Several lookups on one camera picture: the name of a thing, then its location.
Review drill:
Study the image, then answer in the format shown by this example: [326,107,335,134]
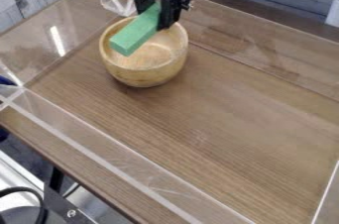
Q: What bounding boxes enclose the green rectangular block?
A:
[108,3,160,56]

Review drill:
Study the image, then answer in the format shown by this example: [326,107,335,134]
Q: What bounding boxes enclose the brown wooden bowl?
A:
[97,17,188,88]

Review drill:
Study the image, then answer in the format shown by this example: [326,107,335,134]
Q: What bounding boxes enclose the clear acrylic table barrier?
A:
[0,0,339,224]

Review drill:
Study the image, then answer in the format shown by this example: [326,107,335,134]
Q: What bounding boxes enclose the clear acrylic corner bracket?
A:
[100,0,136,17]

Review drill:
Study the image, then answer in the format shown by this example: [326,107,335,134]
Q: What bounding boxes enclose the black cable loop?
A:
[0,186,49,224]

